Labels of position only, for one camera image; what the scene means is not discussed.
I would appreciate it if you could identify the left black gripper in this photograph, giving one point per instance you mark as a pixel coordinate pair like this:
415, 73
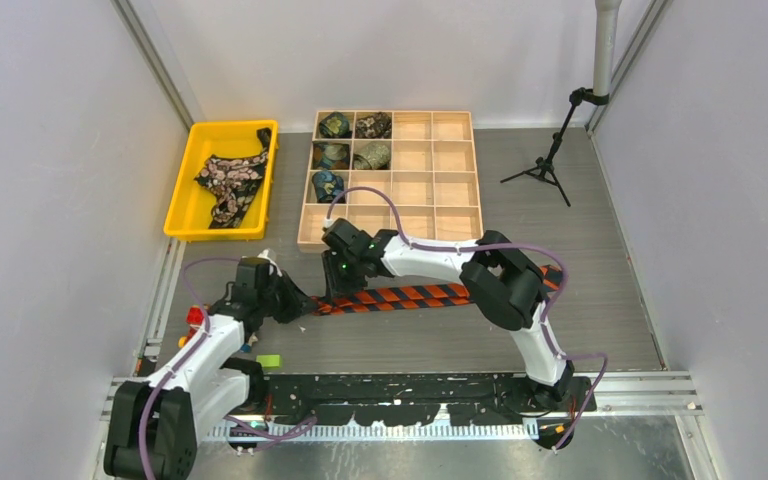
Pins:
298, 305

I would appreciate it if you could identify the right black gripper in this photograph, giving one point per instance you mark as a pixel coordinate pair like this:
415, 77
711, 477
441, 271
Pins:
335, 283

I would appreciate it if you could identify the orange navy striped tie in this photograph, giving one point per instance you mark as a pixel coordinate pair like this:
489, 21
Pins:
404, 298

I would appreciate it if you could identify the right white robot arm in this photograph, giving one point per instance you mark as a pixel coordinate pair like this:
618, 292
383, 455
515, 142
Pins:
546, 364

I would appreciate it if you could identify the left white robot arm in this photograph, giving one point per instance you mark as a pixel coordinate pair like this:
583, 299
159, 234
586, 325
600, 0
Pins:
156, 424

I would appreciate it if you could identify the colourful toy car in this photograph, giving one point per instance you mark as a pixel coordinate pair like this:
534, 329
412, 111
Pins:
195, 319

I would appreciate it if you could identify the green block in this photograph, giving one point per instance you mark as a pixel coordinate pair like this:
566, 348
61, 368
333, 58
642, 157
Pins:
270, 361

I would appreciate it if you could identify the rolled blue teal tie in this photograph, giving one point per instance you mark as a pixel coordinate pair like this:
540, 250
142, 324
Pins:
327, 185

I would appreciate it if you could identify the rolled beige paisley tie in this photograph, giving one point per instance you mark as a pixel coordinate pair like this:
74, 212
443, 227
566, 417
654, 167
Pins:
373, 155

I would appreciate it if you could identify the rolled blue gold tie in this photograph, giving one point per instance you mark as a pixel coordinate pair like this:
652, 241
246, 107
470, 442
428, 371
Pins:
331, 156

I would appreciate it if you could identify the wooden grid organizer box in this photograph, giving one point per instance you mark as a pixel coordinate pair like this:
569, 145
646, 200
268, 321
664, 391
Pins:
431, 187

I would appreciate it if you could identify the yellow plastic bin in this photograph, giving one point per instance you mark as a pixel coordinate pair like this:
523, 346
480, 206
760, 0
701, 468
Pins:
189, 212

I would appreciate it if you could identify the black pink floral tie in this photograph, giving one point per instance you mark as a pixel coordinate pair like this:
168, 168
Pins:
234, 182

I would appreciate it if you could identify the rolled green paisley tie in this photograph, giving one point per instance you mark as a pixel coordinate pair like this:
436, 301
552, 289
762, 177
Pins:
335, 124

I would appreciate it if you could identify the rolled dark floral tie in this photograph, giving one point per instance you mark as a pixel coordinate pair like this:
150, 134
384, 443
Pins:
375, 125

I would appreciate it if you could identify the black mini tripod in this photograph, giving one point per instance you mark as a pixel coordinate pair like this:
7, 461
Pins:
544, 168

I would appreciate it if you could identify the grey metal pole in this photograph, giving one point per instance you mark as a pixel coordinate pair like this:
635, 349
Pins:
607, 12

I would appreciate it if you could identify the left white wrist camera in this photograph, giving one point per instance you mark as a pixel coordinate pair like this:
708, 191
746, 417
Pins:
270, 255

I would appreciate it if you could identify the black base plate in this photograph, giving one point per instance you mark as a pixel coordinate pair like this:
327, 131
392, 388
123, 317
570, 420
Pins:
469, 399

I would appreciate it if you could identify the aluminium front rail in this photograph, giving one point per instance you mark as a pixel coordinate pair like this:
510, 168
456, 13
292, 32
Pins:
617, 395

